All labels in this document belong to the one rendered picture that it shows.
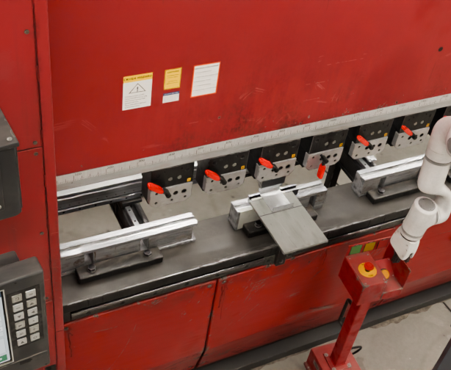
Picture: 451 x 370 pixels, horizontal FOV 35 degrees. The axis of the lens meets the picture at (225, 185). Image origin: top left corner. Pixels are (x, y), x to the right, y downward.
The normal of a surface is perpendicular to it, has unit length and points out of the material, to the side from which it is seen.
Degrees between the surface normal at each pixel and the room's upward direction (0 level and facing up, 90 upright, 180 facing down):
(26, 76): 90
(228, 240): 0
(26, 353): 90
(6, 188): 92
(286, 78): 90
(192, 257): 0
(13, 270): 0
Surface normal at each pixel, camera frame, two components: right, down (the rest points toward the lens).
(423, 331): 0.12, -0.72
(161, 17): 0.43, 0.65
